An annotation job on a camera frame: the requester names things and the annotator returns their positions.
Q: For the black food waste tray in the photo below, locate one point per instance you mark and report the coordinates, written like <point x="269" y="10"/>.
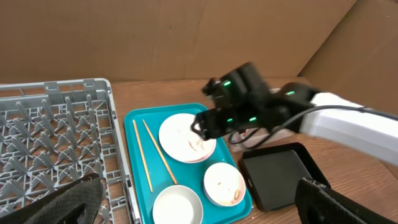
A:
<point x="272" y="174"/>

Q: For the left wooden chopstick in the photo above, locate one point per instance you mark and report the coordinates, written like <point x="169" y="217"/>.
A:
<point x="142" y="155"/>

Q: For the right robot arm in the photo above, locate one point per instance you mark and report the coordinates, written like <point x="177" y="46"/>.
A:
<point x="243" y="100"/>

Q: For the right wooden chopstick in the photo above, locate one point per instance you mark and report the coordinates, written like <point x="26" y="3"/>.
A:
<point x="171" y="174"/>

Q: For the teal plastic tray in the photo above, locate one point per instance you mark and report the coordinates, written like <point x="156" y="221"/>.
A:
<point x="189" y="175"/>

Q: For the clear plastic waste bin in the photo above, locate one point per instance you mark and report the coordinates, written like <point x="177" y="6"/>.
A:
<point x="262" y="133"/>

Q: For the grey plastic dish rack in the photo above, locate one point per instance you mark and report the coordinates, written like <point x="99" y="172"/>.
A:
<point x="53" y="133"/>

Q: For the wooden chopstick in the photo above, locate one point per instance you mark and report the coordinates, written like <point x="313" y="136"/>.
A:
<point x="171" y="174"/>
<point x="142" y="155"/>

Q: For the large white plate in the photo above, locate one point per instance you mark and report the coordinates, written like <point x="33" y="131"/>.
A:
<point x="181" y="143"/>

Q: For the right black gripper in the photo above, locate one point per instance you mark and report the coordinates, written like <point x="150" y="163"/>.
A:
<point x="218" y="122"/>

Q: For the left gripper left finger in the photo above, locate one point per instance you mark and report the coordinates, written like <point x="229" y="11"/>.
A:
<point x="77" y="202"/>

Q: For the grey shallow bowl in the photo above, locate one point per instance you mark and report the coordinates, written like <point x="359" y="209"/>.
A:
<point x="178" y="204"/>

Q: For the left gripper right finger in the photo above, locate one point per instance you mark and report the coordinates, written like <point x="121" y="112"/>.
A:
<point x="318" y="204"/>

